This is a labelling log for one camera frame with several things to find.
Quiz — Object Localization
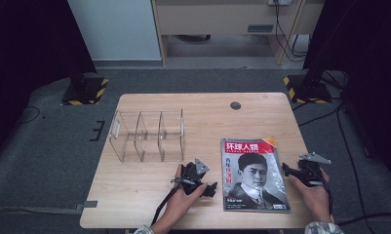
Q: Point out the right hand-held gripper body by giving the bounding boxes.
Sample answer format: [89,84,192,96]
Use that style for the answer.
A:
[296,151,332,188]

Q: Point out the stand base with hazard tape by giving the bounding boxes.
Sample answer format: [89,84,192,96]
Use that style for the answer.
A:
[283,58,332,105]
[60,48,109,106]

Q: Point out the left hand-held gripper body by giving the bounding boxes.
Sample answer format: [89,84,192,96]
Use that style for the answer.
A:
[173,158,211,195]

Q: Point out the black floor tape marks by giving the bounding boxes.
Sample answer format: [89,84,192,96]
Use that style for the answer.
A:
[88,120,106,142]

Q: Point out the person's right hand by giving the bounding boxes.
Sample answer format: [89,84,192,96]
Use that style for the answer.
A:
[290,171,333,223]

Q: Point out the black hanging cable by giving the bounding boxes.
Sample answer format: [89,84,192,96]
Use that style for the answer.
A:
[273,0,309,63]

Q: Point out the white panel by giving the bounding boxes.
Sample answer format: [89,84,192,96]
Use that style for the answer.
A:
[67,0,162,61]

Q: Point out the magazine with portrait cover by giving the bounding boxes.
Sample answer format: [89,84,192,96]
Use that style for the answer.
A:
[219,136,292,214]

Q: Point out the person's left hand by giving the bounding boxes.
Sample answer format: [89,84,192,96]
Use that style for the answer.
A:
[157,164,209,226]

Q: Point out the right hand-held gripper cable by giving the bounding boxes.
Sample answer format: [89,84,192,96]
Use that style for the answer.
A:
[313,170,334,215]

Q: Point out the black curtain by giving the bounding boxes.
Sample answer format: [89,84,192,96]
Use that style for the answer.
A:
[0,0,98,165]
[302,0,391,188]

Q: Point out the light wooden cabinet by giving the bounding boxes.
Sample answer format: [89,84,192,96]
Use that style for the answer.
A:
[150,0,326,67]

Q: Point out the thin black floor cable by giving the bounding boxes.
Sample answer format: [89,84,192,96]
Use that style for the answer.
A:
[335,108,369,225]
[15,105,42,127]

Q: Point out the clear acrylic file organizer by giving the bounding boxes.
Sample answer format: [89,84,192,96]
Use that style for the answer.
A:
[108,108,186,164]

